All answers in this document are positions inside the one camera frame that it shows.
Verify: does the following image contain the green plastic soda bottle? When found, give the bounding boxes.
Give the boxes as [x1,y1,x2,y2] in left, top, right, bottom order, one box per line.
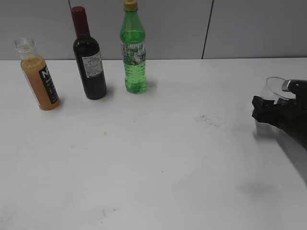
[120,0,147,93]

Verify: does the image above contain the transparent plastic cup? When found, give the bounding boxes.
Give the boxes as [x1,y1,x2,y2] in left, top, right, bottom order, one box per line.
[254,77,295,127]

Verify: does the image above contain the NFC orange juice bottle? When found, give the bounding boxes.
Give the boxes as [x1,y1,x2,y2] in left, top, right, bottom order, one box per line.
[15,38,60,111]

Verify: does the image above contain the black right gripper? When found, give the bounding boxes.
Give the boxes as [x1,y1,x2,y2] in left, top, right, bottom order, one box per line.
[252,80,307,149]

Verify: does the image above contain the dark red wine bottle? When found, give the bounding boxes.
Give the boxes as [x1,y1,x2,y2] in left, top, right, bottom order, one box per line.
[71,6,107,100]

